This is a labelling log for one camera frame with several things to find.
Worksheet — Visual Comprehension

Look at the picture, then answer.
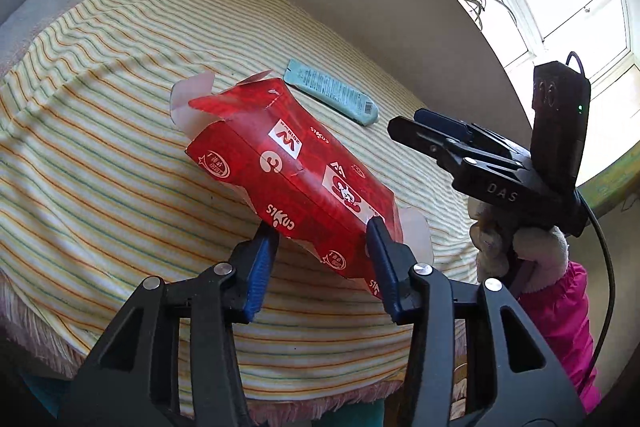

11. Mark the pink fringed blanket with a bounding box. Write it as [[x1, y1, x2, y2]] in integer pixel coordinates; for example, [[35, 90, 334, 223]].
[[0, 0, 481, 426]]

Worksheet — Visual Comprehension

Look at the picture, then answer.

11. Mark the red box with white print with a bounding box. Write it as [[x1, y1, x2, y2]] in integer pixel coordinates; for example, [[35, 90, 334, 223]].
[[170, 69, 431, 301]]

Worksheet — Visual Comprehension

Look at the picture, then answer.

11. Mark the green painted board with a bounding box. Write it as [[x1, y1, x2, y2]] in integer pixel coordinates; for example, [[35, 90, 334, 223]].
[[575, 146, 640, 219]]

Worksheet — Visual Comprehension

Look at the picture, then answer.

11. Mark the teal packet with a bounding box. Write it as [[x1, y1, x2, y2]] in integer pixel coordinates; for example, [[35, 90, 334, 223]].
[[284, 59, 380, 127]]

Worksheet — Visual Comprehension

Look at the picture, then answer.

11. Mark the person's right hand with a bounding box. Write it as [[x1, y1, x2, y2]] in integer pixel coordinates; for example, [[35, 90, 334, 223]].
[[467, 199, 571, 296]]

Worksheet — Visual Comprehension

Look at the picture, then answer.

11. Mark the black cable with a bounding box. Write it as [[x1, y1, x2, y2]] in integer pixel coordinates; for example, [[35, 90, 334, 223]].
[[566, 51, 617, 400]]

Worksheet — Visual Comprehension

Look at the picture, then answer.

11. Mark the white window frame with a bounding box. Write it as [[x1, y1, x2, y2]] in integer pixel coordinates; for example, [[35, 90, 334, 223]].
[[492, 0, 640, 188]]

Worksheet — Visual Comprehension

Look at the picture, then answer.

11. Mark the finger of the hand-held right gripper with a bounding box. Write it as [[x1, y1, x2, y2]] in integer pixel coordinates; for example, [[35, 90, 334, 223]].
[[414, 108, 531, 162], [387, 116, 526, 180]]

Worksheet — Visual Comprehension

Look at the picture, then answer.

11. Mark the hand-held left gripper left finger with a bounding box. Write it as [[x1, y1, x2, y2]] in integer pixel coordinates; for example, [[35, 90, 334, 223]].
[[57, 222, 281, 427]]

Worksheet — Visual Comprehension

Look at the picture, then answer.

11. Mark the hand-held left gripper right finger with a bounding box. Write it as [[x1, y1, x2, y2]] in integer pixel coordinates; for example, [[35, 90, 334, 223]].
[[365, 216, 588, 427]]

